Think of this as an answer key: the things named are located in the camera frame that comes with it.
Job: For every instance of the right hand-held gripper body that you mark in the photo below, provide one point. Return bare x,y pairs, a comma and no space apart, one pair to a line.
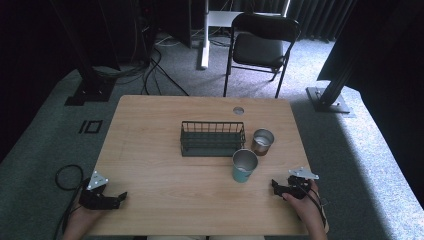
296,186

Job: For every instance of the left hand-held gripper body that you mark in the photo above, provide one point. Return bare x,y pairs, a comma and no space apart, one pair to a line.
96,198

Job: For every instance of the teal metal cup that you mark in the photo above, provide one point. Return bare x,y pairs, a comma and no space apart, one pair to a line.
244,168

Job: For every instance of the brown metal cup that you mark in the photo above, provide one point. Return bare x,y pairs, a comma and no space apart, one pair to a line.
262,141

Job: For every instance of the person's right hand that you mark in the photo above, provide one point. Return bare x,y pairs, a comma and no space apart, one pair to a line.
305,208

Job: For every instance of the person's left hand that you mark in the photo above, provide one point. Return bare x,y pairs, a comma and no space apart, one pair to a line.
80,221

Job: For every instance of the round table grommet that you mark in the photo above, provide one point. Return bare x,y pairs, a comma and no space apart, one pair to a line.
238,110

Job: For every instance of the black metal stand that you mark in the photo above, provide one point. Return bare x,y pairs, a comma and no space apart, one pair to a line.
328,96
90,83

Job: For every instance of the black folding chair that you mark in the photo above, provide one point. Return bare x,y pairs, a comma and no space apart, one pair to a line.
258,50

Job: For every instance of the dark pleated curtain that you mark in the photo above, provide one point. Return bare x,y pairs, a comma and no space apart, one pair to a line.
320,16

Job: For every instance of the white desk frame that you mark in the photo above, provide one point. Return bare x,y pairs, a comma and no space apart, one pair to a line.
206,33

